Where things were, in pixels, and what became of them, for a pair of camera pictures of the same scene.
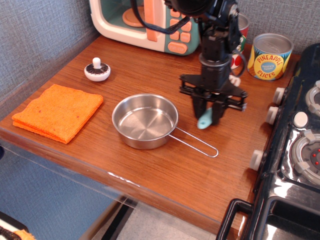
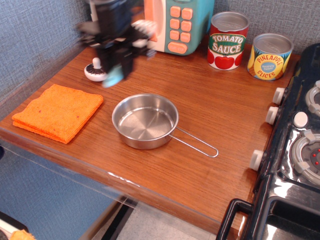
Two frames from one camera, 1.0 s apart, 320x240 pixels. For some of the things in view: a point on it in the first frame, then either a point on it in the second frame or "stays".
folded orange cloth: (58, 113) stays
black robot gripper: (213, 81) to (116, 40)
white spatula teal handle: (205, 121) to (146, 28)
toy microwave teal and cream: (115, 20) stays
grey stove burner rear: (312, 98) stays
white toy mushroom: (97, 71) stays
